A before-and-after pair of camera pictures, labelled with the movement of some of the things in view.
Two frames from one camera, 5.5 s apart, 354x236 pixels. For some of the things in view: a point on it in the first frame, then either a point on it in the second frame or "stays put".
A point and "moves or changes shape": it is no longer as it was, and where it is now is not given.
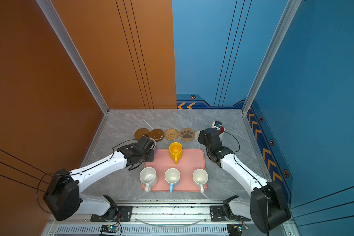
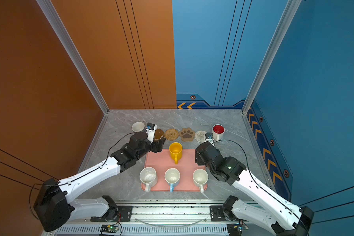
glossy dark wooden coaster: (157, 134) stays put
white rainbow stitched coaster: (196, 135) stays put
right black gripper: (202, 136) to (198, 158)
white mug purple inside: (154, 146) moves or changes shape
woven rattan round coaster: (171, 134) stays put
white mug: (149, 177) stays put
